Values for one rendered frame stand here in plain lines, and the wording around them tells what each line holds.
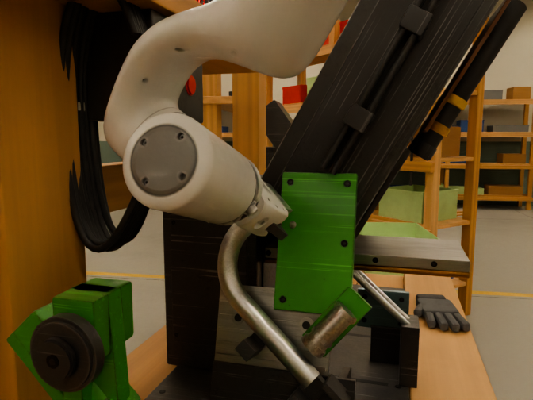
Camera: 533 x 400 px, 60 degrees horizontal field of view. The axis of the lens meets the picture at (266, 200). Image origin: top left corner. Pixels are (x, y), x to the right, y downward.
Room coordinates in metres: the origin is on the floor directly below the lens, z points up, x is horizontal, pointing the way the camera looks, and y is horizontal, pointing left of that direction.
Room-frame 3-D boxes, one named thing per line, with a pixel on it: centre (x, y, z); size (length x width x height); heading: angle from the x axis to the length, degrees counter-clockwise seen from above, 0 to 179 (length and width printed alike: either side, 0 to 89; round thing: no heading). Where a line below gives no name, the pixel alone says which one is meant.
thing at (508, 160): (8.89, -3.36, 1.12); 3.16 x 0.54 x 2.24; 81
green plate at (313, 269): (0.71, -0.08, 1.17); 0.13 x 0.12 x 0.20; 164
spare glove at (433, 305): (1.06, -0.41, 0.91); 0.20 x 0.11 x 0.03; 174
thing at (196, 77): (0.75, 0.19, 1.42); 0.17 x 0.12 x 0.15; 164
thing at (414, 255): (0.85, -0.16, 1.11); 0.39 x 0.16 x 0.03; 74
